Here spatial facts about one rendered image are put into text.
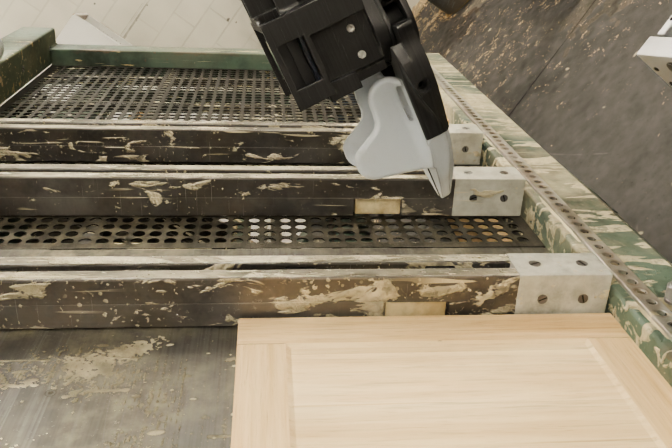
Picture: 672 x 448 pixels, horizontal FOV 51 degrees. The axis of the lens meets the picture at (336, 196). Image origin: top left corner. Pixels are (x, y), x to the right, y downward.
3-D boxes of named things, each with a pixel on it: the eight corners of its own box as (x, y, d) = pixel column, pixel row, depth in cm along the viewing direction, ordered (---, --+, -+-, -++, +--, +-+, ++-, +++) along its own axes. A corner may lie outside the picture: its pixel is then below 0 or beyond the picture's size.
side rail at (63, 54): (405, 91, 229) (408, 57, 225) (53, 84, 218) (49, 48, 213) (401, 84, 236) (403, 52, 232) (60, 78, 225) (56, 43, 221)
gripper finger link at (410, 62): (408, 133, 45) (353, 6, 43) (432, 120, 45) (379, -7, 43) (431, 147, 41) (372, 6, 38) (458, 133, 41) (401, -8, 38)
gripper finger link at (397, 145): (381, 226, 46) (322, 100, 44) (460, 185, 47) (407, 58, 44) (393, 241, 44) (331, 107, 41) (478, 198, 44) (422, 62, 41)
